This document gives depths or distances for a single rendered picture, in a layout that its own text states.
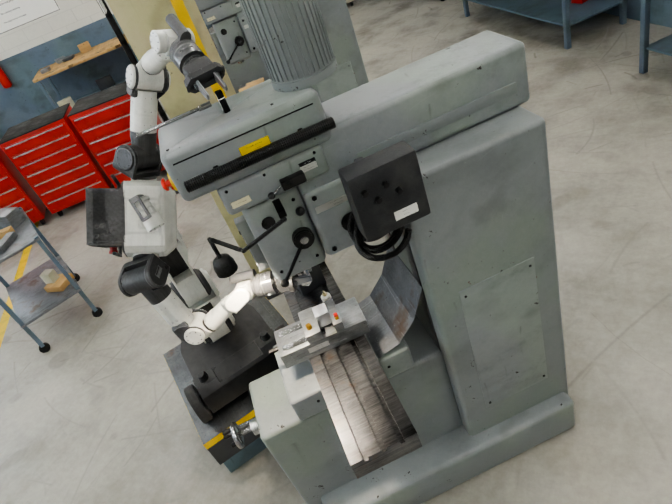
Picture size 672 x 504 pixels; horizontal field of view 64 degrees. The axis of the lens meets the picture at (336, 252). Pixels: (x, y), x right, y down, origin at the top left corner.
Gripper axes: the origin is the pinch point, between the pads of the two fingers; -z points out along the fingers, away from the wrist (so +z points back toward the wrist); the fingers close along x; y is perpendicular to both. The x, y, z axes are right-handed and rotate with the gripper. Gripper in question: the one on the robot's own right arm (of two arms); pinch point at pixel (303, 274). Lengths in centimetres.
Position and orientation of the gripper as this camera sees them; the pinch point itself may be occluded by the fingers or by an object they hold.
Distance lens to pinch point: 195.5
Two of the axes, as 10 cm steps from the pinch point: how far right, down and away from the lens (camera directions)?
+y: 2.9, 7.5, 5.9
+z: -9.6, 2.4, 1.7
